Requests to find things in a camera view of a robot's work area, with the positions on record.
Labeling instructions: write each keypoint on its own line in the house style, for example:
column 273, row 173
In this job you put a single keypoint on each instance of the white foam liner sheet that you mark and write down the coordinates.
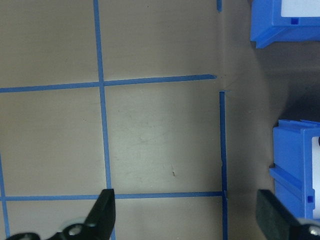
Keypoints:
column 316, row 175
column 300, row 7

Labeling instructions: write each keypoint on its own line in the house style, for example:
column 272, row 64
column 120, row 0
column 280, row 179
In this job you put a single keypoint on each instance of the blue plastic bin with capacitors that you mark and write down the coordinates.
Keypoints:
column 265, row 22

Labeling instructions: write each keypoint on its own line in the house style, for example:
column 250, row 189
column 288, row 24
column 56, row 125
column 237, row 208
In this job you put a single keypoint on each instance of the blue plastic bin with buttons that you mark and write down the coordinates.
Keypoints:
column 287, row 150

